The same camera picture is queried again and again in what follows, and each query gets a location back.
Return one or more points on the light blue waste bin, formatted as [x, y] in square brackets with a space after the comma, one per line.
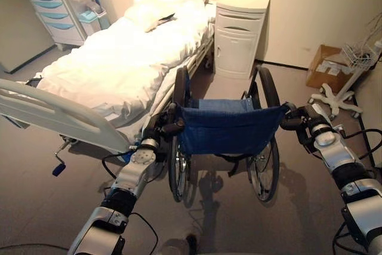
[89, 22]

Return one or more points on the white wheeled stand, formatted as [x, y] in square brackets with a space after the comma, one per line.
[337, 99]

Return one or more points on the white hospital bed frame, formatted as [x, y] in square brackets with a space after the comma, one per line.
[167, 87]

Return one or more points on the white bed blanket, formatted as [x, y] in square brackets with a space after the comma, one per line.
[119, 58]

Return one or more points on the white cart blue drawers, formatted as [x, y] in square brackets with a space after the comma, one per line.
[50, 7]

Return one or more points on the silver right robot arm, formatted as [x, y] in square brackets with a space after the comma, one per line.
[343, 156]

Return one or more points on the brown cardboard box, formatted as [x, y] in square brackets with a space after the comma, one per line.
[328, 76]

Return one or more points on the white bed footboard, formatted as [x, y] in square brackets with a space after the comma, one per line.
[59, 111]

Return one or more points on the blue seat wheelchair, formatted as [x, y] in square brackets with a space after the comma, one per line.
[226, 129]

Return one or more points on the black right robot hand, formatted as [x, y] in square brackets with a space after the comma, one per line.
[298, 117]

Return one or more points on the white bedside cabinet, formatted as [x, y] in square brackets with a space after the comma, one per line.
[238, 43]

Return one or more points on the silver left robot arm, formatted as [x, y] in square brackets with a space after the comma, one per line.
[131, 174]

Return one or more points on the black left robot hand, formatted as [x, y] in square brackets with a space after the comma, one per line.
[158, 125]

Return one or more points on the bed side rail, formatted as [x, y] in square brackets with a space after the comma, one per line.
[198, 58]

